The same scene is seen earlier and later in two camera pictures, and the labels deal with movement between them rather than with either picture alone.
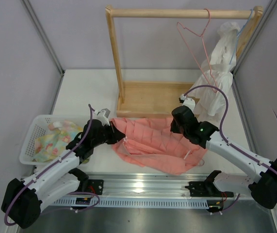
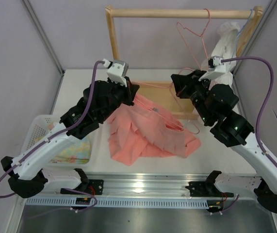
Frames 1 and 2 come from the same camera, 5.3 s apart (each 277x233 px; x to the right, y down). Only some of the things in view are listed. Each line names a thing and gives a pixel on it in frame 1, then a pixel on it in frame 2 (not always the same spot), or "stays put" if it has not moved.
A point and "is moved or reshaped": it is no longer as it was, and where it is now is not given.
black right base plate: x=207 y=188 stays put
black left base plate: x=95 y=186 stays put
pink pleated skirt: x=151 y=142 is moved or reshaped
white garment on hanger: x=218 y=71 stays put
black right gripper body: x=175 y=128 -> x=200 y=88
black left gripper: x=116 y=135 -> x=130 y=91
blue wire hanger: x=237 y=36 stays put
